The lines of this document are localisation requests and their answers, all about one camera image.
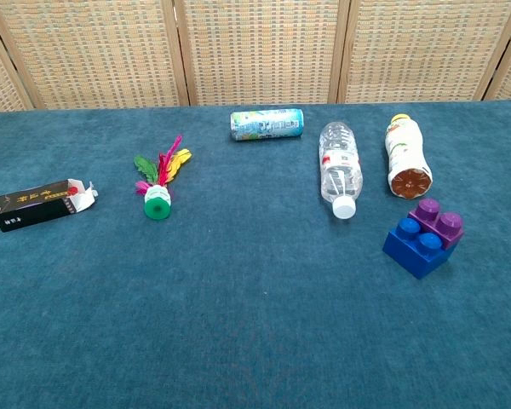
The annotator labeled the white drink bottle yellow cap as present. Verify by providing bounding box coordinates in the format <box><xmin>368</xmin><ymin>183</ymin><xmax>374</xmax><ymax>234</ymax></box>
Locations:
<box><xmin>383</xmin><ymin>112</ymin><xmax>434</xmax><ymax>200</ymax></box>

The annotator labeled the clear plastic water bottle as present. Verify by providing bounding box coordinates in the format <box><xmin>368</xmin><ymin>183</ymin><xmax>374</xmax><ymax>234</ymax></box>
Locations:
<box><xmin>319</xmin><ymin>121</ymin><xmax>364</xmax><ymax>220</ymax></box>

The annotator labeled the purple small object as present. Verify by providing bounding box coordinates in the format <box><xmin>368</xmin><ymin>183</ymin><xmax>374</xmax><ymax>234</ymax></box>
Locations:
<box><xmin>407</xmin><ymin>198</ymin><xmax>465</xmax><ymax>251</ymax></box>

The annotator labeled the light blue printed drink can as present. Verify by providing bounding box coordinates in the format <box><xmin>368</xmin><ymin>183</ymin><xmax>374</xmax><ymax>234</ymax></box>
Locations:
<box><xmin>229</xmin><ymin>107</ymin><xmax>304</xmax><ymax>142</ymax></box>

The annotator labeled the colourful feather shuttlecock green base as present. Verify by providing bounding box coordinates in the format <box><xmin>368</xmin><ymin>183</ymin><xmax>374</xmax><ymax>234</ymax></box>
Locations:
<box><xmin>133</xmin><ymin>135</ymin><xmax>193</xmax><ymax>222</ymax></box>

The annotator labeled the teal felt table cover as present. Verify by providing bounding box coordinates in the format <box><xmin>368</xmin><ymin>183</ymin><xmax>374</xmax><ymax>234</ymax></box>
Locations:
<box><xmin>0</xmin><ymin>99</ymin><xmax>511</xmax><ymax>409</ymax></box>

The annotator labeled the blue toy block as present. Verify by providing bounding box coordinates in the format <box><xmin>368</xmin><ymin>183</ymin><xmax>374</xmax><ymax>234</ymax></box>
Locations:
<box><xmin>382</xmin><ymin>217</ymin><xmax>455</xmax><ymax>281</ymax></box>

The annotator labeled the black open cardboard box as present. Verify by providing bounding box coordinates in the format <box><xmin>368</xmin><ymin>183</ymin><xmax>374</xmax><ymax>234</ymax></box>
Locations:
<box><xmin>0</xmin><ymin>179</ymin><xmax>100</xmax><ymax>233</ymax></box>

